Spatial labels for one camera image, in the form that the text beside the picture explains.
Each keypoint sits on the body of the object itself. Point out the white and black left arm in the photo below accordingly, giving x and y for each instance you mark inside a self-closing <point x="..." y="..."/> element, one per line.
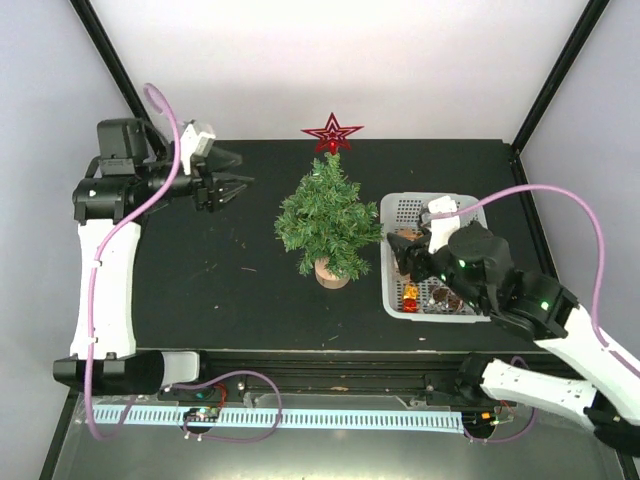
<point x="103" y="353"/>

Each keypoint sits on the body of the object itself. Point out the black left rear frame post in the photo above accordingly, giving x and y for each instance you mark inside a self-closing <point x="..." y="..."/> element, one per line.
<point x="89" y="19"/>

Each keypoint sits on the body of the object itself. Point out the red foil gift ornament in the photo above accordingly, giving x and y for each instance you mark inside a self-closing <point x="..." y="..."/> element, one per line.
<point x="409" y="305"/>

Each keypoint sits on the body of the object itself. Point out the black frame post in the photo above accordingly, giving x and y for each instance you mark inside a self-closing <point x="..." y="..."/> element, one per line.
<point x="89" y="19"/>
<point x="572" y="48"/>

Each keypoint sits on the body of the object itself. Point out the white perforated plastic basket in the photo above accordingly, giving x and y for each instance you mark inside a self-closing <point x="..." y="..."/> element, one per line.
<point x="402" y="211"/>

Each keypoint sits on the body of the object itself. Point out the white slotted cable duct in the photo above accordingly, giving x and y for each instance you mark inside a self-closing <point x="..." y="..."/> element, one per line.
<point x="265" y="418"/>

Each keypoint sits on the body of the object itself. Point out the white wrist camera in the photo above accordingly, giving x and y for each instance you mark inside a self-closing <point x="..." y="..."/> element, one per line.
<point x="196" y="140"/>
<point x="442" y="221"/>

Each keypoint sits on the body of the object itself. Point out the gold foil gift ornament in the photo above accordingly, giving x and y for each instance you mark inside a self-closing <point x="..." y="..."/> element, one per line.
<point x="411" y="292"/>

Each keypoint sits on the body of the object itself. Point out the pine cone ornament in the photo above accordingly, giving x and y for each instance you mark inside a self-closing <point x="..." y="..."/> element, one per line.
<point x="443" y="300"/>

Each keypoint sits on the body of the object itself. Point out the wooden santa ornament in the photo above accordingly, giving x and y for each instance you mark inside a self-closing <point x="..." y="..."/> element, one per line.
<point x="409" y="234"/>

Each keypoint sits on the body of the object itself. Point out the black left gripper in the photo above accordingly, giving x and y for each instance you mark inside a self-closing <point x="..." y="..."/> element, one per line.
<point x="209" y="194"/>

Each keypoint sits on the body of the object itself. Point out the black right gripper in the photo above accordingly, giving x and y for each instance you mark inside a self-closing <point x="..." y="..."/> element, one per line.
<point x="408" y="256"/>

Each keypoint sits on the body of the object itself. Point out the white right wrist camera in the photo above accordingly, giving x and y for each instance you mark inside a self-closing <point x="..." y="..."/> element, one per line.
<point x="442" y="221"/>

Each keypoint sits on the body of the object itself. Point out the red star tree topper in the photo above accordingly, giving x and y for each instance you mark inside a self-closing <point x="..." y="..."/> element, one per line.
<point x="333" y="136"/>

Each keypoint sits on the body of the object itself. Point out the small green christmas tree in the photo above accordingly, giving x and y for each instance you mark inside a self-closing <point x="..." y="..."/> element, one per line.
<point x="325" y="219"/>

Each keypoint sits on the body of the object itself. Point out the black aluminium frame rail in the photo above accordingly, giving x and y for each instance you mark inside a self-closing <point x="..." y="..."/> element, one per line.
<point x="413" y="376"/>

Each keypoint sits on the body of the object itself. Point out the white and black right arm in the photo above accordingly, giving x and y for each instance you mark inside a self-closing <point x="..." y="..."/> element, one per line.
<point x="477" y="266"/>

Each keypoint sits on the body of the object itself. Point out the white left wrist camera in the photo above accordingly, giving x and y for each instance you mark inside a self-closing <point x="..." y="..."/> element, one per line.
<point x="196" y="140"/>

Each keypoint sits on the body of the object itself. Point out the black right rear frame post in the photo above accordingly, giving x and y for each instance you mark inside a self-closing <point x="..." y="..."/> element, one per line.
<point x="572" y="48"/>

